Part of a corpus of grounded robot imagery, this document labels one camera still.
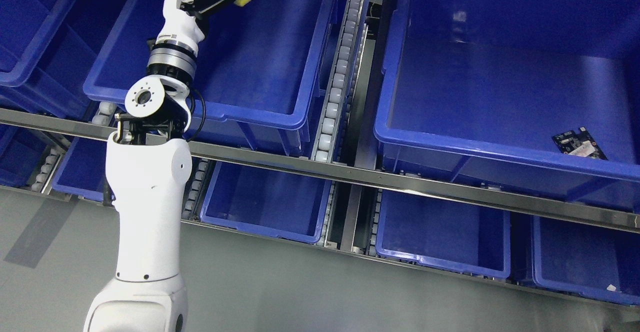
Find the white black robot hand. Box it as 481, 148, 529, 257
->
156, 0, 234, 53

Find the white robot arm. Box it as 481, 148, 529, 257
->
83, 0, 252, 332

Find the blue bin lower middle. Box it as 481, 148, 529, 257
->
83, 0, 346, 157

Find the metal shelf rack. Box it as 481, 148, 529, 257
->
0, 0, 640, 303

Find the blue bin lower left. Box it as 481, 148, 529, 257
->
0, 0, 127, 119

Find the blue bin bottom centre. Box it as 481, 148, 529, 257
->
199, 162, 332, 244

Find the large blue bin right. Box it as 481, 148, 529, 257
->
374, 0, 640, 208

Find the circuit board in bin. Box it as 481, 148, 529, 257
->
551, 126, 608, 161

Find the blue bin bottom far right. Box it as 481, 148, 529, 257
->
526, 216, 640, 306

